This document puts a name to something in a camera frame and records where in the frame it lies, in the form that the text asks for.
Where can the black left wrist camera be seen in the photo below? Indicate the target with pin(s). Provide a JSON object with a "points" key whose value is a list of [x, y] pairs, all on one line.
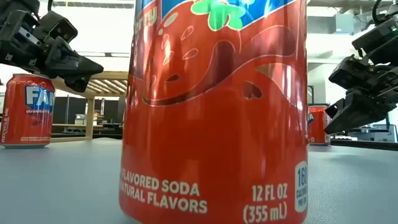
{"points": [[59, 28]]}

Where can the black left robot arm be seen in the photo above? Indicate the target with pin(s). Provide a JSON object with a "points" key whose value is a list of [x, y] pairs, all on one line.
{"points": [[18, 4]]}

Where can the wooden slatted shelf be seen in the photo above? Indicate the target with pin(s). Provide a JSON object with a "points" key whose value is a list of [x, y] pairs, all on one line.
{"points": [[90, 118]]}

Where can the red Fanta can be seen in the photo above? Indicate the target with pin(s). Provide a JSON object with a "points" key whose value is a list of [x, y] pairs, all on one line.
{"points": [[28, 118], [317, 127], [217, 124]]}

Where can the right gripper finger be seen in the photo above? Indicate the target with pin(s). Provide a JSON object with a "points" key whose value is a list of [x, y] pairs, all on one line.
{"points": [[357, 113], [335, 109]]}

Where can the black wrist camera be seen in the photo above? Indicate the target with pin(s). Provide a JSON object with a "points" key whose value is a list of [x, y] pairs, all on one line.
{"points": [[59, 28], [348, 73]]}

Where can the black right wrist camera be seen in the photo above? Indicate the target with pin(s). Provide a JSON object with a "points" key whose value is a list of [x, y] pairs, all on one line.
{"points": [[348, 73]]}

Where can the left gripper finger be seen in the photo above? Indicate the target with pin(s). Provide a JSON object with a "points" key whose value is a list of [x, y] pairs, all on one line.
{"points": [[71, 63], [77, 84]]}

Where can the black aluminium table frame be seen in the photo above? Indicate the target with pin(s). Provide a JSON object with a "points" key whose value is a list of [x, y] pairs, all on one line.
{"points": [[363, 144]]}

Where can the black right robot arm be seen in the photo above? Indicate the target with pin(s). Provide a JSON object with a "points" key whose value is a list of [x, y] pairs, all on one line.
{"points": [[382, 34]]}

